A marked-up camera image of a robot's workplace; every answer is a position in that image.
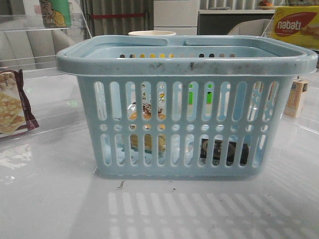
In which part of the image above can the packaged bread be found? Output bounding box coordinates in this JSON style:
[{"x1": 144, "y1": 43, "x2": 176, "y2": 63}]
[{"x1": 128, "y1": 102, "x2": 166, "y2": 153}]

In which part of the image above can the light blue plastic basket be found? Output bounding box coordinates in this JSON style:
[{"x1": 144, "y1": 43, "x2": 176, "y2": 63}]
[{"x1": 56, "y1": 35, "x2": 318, "y2": 178}]

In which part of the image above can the white paper cup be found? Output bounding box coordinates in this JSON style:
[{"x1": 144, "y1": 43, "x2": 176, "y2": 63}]
[{"x1": 128, "y1": 30, "x2": 176, "y2": 36}]

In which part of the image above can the white drawer cabinet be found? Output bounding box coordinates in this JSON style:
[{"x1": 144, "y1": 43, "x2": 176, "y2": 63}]
[{"x1": 154, "y1": 0, "x2": 199, "y2": 35}]

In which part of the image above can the white shelf unit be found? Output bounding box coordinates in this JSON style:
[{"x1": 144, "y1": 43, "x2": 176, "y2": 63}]
[{"x1": 198, "y1": 0, "x2": 277, "y2": 35}]

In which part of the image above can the small beige carton box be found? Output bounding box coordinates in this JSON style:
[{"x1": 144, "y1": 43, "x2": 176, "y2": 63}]
[{"x1": 284, "y1": 80, "x2": 308, "y2": 119}]

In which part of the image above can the beige armchair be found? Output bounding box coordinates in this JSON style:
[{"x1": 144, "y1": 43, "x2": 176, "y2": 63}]
[{"x1": 227, "y1": 19, "x2": 271, "y2": 36}]

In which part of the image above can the brown cracker snack bag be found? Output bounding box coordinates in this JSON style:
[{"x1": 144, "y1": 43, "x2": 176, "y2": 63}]
[{"x1": 0, "y1": 69, "x2": 39, "y2": 138}]

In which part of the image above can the green cartoon snack package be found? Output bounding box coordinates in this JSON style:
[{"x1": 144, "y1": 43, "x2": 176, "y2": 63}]
[{"x1": 39, "y1": 0, "x2": 71, "y2": 28}]

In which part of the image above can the clear acrylic shelf right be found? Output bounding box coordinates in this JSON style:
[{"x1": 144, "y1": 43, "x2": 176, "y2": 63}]
[{"x1": 261, "y1": 18, "x2": 319, "y2": 136}]

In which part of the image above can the clear acrylic shelf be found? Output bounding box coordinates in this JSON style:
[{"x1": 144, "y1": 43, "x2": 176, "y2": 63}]
[
  {"x1": 261, "y1": 18, "x2": 319, "y2": 136},
  {"x1": 0, "y1": 12, "x2": 92, "y2": 71}
]

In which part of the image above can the clear acrylic shelf left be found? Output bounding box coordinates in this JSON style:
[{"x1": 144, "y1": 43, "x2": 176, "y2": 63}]
[{"x1": 0, "y1": 12, "x2": 92, "y2": 71}]

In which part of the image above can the yellow Nabati wafer box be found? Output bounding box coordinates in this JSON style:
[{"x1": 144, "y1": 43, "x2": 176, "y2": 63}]
[{"x1": 268, "y1": 5, "x2": 319, "y2": 50}]

